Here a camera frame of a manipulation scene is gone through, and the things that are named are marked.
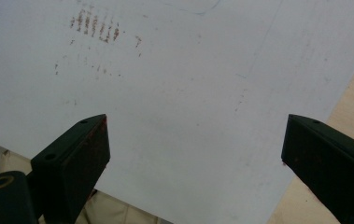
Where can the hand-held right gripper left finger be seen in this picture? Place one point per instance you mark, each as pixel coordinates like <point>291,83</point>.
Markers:
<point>75,161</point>

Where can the cream fabric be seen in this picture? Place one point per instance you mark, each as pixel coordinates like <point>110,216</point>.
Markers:
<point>115,211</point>

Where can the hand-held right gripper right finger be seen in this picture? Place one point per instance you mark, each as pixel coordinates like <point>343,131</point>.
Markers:
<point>333,161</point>

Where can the white sheet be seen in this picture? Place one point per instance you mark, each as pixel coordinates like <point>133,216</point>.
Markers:
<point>181,93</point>

